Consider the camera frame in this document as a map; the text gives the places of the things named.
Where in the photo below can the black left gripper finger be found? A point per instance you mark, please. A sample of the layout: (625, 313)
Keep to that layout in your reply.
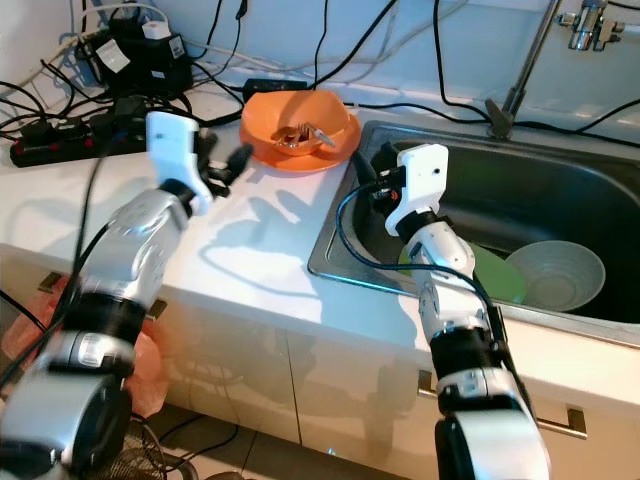
(241, 158)

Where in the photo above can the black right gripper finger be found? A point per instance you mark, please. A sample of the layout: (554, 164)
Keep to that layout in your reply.
(367, 167)

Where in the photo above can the orange bowl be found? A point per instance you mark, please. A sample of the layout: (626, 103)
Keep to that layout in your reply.
(275, 108)

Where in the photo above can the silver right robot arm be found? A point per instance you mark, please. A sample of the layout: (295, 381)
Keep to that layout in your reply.
(450, 285)

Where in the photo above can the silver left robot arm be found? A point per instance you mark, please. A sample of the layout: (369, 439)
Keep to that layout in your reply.
(150, 235)

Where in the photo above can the metal fork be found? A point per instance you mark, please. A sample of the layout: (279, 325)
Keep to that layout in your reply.
(302, 135)

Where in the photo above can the small black adapter box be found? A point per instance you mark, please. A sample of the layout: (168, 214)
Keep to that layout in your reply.
(275, 88)

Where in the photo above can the black plug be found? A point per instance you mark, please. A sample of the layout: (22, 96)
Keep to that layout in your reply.
(128, 112)

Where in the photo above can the metal faucet pipe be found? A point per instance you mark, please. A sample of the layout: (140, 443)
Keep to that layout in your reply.
(503, 118)

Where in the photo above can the large black power adapter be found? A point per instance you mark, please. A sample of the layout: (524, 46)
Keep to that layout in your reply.
(150, 60)

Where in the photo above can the stainless steel sink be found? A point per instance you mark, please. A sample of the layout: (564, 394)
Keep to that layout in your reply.
(540, 190)

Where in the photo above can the white plug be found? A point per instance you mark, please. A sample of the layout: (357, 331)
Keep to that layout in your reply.
(155, 29)

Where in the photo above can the black power strip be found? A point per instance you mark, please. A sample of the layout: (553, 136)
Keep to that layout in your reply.
(60, 148)

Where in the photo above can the grey ribbed bowl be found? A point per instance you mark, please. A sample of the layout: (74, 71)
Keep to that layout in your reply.
(560, 275)

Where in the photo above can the red plastic bag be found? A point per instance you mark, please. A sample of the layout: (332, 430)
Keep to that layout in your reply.
(28, 325)

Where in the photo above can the chrome tap valve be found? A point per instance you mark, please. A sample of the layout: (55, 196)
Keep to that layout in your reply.
(590, 25)

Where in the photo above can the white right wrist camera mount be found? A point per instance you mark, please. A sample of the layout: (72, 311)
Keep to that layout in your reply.
(425, 180)

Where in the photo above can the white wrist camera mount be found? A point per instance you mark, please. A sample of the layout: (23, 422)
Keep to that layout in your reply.
(172, 145)
(425, 180)

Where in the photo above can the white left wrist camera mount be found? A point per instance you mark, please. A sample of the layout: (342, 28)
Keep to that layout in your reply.
(172, 145)

